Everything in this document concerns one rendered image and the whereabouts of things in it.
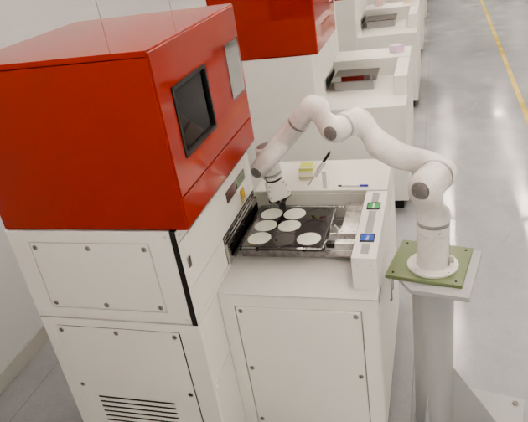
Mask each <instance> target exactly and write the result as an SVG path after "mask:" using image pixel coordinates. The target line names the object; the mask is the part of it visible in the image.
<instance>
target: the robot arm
mask: <svg viewBox="0 0 528 422"><path fill-rule="evenodd" d="M313 122H314V123H315V124H316V126H317V128H318V131H319V133H320V135H321V137H322V138H323V139H325V140H327V141H329V142H333V143H338V142H342V141H344V140H346V139H348V138H349V137H351V136H357V137H359V138H360V139H361V141H362V142H363V143H364V146H365V150H366V151H367V152H368V153H369V154H370V155H371V156H372V157H374V158H375V159H377V160H379V161H380V162H383V163H384V164H385V165H387V166H389V167H393V168H396V169H400V170H404V171H408V172H413V173H414V174H413V175H412V177H411V179H410V181H409V184H408V195H409V198H410V200H411V201H412V203H413V205H414V206H415V208H416V211H417V252H416V253H415V254H414V255H412V256H411V257H410V258H409V259H408V261H407V267H408V269H409V271H410V272H412V273H413V274H415V275H418V276H420V277H424V278H428V279H441V278H446V277H449V276H451V275H453V274H455V273H456V272H457V271H458V261H457V260H456V258H454V256H452V255H450V254H449V246H450V219H451V214H450V210H449V208H448V206H447V205H446V204H444V203H443V195H444V192H445V191H446V190H447V189H448V188H450V187H451V186H452V185H453V183H454V182H455V181H456V179H457V176H458V169H457V166H456V164H455V163H454V162H453V161H452V160H451V159H450V158H448V157H446V156H444V155H442V154H439V153H436V152H431V151H428V150H425V149H421V148H418V147H412V146H409V145H407V144H405V143H403V142H400V141H398V140H397V139H395V138H394V137H393V136H390V135H389V134H387V133H386V132H384V131H383V130H381V129H380V128H379V126H378V125H377V124H376V122H375V120H374V118H373V116H372V115H371V114H370V113H369V112H368V111H366V110H365V109H363V108H360V107H357V106H353V107H350V108H348V109H346V110H344V111H341V112H340V113H338V114H336V115H334V114H332V113H331V112H330V104H329V102H328V101H327V100H326V99H324V98H323V97H322V96H319V95H307V96H306V97H304V98H303V99H302V100H301V101H300V103H299V104H298V105H297V107H296V108H295V109H294V111H293V112H292V113H291V115H290V116H289V117H288V118H287V119H286V121H285V122H284V123H283V125H282V126H281V128H280V129H279V130H278V132H277V133H276V135H275V136H274V137H273V138H272V139H271V140H270V141H269V142H264V143H262V144H260V145H258V146H257V147H256V148H255V152H256V159H255V161H254V162H253V163H252V164H251V175H252V176H253V177H254V178H263V179H264V180H265V188H266V191H267V196H268V198H269V203H276V204H278V205H279V208H280V210H282V211H283V212H284V211H286V208H287V207H286V204H285V202H286V200H287V198H289V197H290V196H291V193H290V189H289V187H288V185H287V181H286V179H285V177H284V176H283V175H282V170H281V168H280V165H279V161H280V159H281V158H282V157H283V156H284V155H285V154H286V153H287V152H288V150H289V149H290V148H291V147H292V146H293V145H294V144H295V143H296V142H297V140H298V139H299V138H300V137H301V136H302V134H303V133H304V132H305V131H306V130H307V129H308V128H309V127H310V125H311V124H312V123H313ZM279 200H282V201H281V202H280V201H279Z"/></svg>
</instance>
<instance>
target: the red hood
mask: <svg viewBox="0 0 528 422"><path fill-rule="evenodd" d="M253 141H254V133H253V128H252V123H251V113H250V108H249V103H248V98H247V93H246V82H245V77H244V72H243V67H242V62H241V52H240V47H239V41H238V36H237V31H236V21H235V16H234V11H233V6H232V4H231V3H227V4H220V5H212V6H205V7H198V8H185V9H178V10H171V11H163V12H156V13H144V14H136V15H129V16H122V17H114V18H102V19H95V20H87V21H80V22H74V23H71V24H68V25H65V26H63V27H61V28H57V29H54V30H52V31H49V32H47V33H43V34H40V35H38V36H35V37H33V38H31V39H26V40H24V41H22V42H19V43H16V44H13V45H10V46H8V47H6V48H3V49H0V217H1V219H2V222H3V225H4V227H5V229H170V230H189V228H190V226H191V225H192V224H193V222H194V221H195V220H196V219H197V218H198V216H199V214H200V213H201V212H202V210H203V209H204V207H205V206H206V205H207V203H208V202H209V201H210V200H211V198H212V197H213V196H214V194H215V193H216V191H217V190H218V189H219V187H220V185H221V184H222V183H223V182H224V181H225V179H226V178H227V177H228V175H229V174H230V172H231V171H232V169H233V168H234V167H235V165H236V164H237V163H238V162H239V161H240V159H241V157H242V156H243V155H244V153H245V152H246V150H247V149H248V148H249V146H250V145H251V144H252V143H253Z"/></svg>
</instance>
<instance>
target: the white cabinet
mask: <svg viewBox="0 0 528 422"><path fill-rule="evenodd" d="M396 252H397V245H396V209H395V189H394V188H393V194H392V199H391V210H390V215H389V224H388V230H387V236H386V247H385V253H384V259H383V264H382V270H381V276H380V286H379V292H378V298H377V301H361V300H340V299H321V298H302V297H282V296H243V295H224V294H218V297H219V301H220V308H221V311H222V316H223V319H224V324H225V330H226V334H227V337H228V342H229V345H230V352H231V356H232V360H233V364H234V368H235V372H236V378H237V383H238V386H239V390H240V394H241V401H242V405H243V409H244V413H245V417H246V422H388V417H389V408H390V399H391V382H392V373H393V363H394V354H395V345H396V328H397V319H398V310H399V283H398V280H393V279H387V278H385V274H386V272H387V270H388V268H389V266H390V264H391V262H392V260H393V258H394V256H395V254H396Z"/></svg>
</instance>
